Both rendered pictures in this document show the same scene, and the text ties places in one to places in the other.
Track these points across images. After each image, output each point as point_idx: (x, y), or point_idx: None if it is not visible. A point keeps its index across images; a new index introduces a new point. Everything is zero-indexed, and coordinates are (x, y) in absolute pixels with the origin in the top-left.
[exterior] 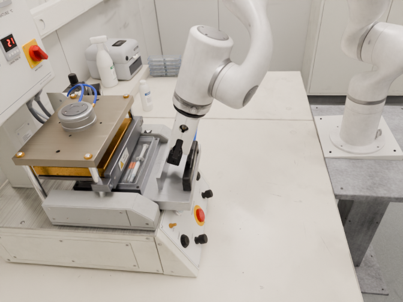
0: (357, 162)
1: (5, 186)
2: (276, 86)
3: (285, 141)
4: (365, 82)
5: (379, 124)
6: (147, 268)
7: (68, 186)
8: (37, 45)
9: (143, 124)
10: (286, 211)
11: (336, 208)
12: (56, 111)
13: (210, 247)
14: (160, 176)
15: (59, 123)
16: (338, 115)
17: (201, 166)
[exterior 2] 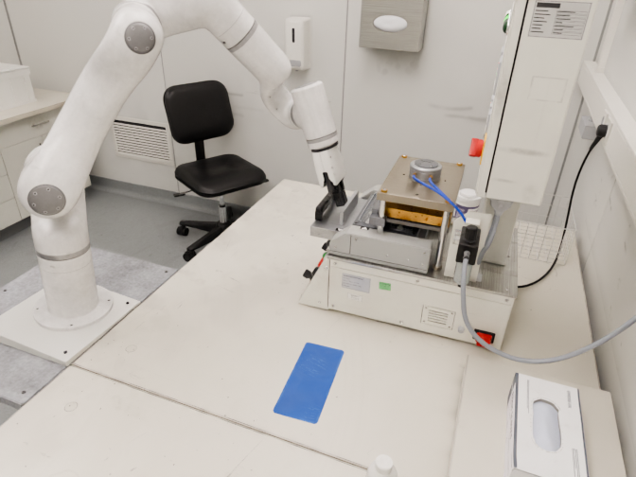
0: (113, 291)
1: (515, 249)
2: None
3: (159, 336)
4: (85, 214)
5: (16, 313)
6: None
7: (446, 238)
8: (478, 143)
9: (370, 237)
10: (237, 266)
11: (192, 259)
12: (457, 190)
13: (319, 258)
14: (355, 190)
15: (444, 179)
16: (35, 347)
17: (299, 327)
